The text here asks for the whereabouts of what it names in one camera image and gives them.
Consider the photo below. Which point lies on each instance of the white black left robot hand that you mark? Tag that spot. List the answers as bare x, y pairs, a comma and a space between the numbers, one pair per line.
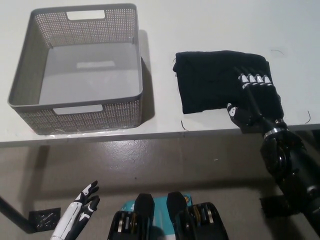
72, 212

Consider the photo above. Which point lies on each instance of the black t shirt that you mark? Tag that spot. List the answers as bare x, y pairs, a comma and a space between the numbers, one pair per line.
205, 82

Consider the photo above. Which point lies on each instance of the grey perforated plastic basket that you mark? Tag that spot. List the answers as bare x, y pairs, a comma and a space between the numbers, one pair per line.
75, 120

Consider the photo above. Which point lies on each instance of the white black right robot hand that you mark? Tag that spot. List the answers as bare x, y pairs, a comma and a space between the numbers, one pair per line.
262, 100

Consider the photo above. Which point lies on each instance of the black floor tape patch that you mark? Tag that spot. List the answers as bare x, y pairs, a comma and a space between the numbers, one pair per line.
270, 206
45, 219

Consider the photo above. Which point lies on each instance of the clear tape strip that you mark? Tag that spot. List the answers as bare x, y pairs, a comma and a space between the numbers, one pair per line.
82, 132

